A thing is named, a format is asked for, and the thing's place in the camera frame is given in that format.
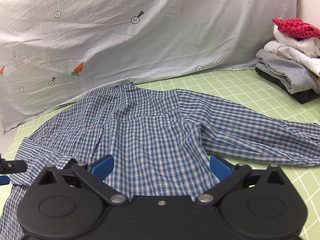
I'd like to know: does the blue plaid shirt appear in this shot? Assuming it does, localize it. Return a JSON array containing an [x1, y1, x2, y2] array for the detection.
[[1, 82, 319, 239]]

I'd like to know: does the green grid mat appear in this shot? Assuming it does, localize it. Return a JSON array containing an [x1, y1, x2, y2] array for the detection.
[[1, 70, 319, 239]]

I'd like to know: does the black folded garment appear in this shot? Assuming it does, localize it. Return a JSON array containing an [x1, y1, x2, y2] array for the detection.
[[254, 67, 320, 105]]

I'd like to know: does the grey folded sweater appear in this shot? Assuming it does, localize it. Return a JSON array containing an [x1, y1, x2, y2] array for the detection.
[[255, 49, 319, 94]]

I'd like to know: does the grey printed backdrop sheet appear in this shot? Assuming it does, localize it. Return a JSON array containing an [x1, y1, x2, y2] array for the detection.
[[1, 0, 297, 131]]

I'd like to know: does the white folded garment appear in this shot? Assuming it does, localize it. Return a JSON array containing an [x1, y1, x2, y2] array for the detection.
[[264, 25, 320, 77]]

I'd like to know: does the red checked garment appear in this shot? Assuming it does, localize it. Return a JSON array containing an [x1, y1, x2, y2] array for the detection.
[[272, 18, 320, 38]]

